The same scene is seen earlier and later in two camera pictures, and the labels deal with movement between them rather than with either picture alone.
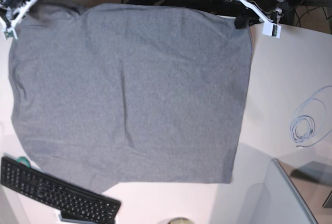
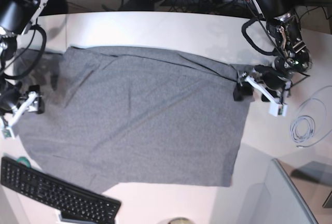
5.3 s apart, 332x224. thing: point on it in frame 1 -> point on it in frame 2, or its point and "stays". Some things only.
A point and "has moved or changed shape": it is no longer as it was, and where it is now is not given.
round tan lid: [180, 220] stays
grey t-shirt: [105, 94] has moved or changed shape
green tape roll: [24, 161] stays
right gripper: [266, 5] -> [273, 84]
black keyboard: [78, 205] stays
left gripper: [15, 7] -> [13, 101]
